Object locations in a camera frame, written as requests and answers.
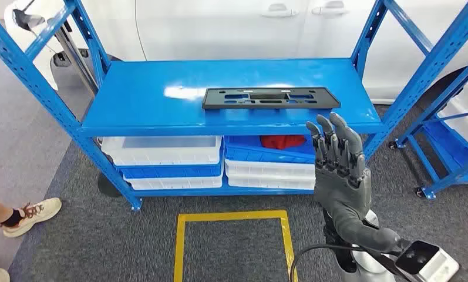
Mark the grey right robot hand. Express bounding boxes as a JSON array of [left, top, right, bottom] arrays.
[[306, 112, 402, 254]]

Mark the black plastic plate part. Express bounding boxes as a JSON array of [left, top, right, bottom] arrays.
[[201, 87, 341, 110]]

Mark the blue metal shelf rack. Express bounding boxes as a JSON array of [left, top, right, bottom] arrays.
[[0, 0, 468, 213]]

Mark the red cloth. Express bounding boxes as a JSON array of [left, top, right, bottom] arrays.
[[260, 135, 308, 150]]

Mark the blue plastic bin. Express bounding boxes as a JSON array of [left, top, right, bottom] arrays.
[[115, 149, 225, 180], [224, 135, 316, 165]]

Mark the blue metal rack with casters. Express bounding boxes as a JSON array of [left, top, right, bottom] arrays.
[[389, 52, 468, 201]]

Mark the white car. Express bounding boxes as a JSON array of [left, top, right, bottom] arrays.
[[4, 0, 468, 104]]

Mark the black round floor base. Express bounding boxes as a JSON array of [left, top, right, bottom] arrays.
[[97, 173, 122, 198]]

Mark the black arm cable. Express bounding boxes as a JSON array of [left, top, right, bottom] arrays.
[[289, 243, 378, 282]]

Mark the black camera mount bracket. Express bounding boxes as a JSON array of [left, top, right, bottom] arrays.
[[360, 220, 425, 282]]

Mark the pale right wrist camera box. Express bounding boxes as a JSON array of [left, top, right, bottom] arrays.
[[395, 240, 460, 282]]

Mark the grey metal stanchion post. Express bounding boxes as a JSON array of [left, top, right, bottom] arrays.
[[50, 21, 100, 96]]

